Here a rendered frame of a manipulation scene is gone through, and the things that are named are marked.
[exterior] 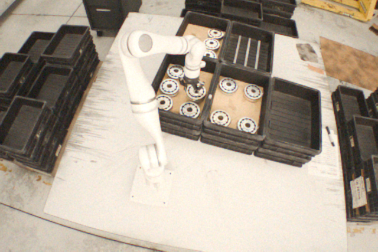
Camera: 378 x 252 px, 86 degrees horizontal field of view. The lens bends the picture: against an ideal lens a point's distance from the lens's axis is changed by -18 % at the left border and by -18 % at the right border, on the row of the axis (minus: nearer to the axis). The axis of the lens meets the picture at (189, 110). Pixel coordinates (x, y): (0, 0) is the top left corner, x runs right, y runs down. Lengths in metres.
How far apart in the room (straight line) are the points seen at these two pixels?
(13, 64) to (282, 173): 2.28
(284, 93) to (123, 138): 0.95
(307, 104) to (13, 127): 1.99
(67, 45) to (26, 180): 1.25
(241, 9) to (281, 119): 1.52
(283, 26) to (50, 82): 2.35
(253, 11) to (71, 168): 2.16
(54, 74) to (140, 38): 1.58
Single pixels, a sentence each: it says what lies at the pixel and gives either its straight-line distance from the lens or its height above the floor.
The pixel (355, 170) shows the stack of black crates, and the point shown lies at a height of 0.39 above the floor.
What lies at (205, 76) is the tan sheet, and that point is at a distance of 1.40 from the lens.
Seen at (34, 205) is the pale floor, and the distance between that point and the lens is 2.25.
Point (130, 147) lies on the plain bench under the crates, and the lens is 1.33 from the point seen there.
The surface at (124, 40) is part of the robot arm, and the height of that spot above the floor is 1.38.
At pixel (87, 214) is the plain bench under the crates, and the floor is 0.70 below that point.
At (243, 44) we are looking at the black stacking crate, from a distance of 1.65.
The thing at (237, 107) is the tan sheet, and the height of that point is 0.83.
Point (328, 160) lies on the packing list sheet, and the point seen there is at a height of 0.70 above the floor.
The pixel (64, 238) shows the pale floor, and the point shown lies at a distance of 2.09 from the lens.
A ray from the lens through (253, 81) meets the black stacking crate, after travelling 1.41.
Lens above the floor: 1.91
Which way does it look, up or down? 58 degrees down
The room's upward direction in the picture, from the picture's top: 5 degrees clockwise
